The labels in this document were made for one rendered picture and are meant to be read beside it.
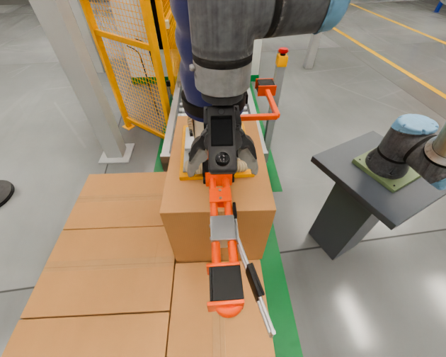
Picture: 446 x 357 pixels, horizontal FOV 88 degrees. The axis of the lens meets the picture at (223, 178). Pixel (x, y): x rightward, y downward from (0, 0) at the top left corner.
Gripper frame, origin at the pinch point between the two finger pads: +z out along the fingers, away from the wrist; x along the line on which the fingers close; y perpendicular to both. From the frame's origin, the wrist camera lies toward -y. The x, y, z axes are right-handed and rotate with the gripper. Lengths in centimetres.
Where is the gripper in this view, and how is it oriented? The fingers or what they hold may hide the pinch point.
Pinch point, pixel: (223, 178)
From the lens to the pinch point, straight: 51.3
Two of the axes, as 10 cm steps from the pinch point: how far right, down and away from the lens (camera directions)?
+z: 0.0, 6.8, 7.3
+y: -0.5, -7.3, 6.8
